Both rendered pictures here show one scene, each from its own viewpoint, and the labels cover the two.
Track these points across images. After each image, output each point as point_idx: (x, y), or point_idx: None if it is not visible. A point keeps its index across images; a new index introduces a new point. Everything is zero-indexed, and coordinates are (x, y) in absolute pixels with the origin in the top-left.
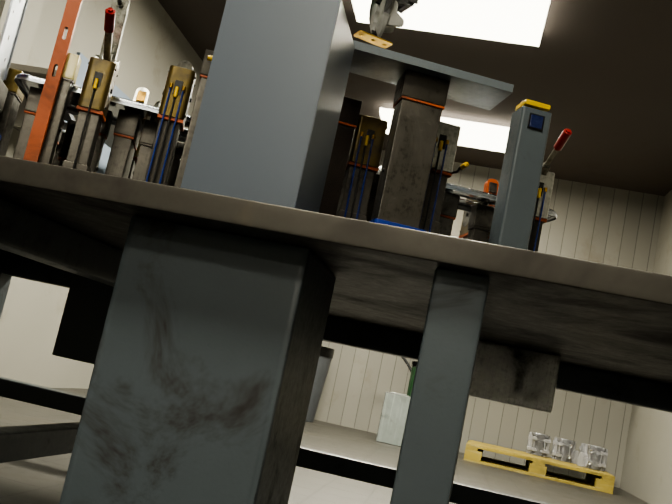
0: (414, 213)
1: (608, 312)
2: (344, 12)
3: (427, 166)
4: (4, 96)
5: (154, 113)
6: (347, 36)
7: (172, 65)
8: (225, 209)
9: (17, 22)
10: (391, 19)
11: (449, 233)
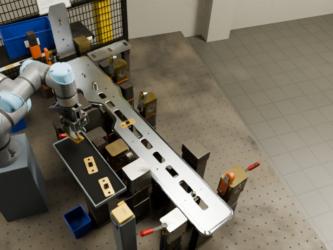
0: (93, 212)
1: None
2: None
3: (91, 202)
4: (74, 56)
5: (86, 91)
6: (7, 174)
7: None
8: None
9: (67, 30)
10: (71, 134)
11: (169, 199)
